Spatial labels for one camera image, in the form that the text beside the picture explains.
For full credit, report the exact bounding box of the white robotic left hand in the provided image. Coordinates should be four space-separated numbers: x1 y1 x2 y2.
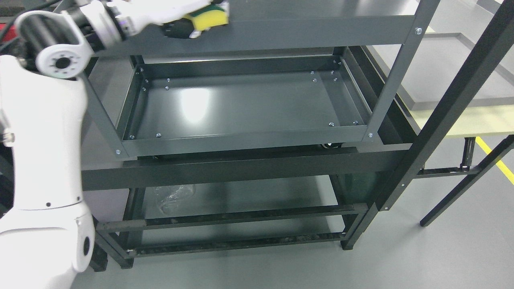
106 0 230 39

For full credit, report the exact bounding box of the green and yellow sponge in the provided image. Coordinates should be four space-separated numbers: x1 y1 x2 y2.
186 1 230 32

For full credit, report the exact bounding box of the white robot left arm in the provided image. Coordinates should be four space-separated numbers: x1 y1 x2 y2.
1 0 210 289

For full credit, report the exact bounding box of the grey metal shelf cart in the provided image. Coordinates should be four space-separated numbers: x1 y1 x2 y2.
86 0 439 159

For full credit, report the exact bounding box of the clear plastic bag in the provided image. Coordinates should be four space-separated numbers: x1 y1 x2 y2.
154 184 197 215

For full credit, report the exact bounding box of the black metal shelving rack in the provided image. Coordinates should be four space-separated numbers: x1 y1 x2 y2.
0 0 514 273

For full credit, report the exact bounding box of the yellow-topped table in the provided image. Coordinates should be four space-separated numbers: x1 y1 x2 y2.
365 26 514 139

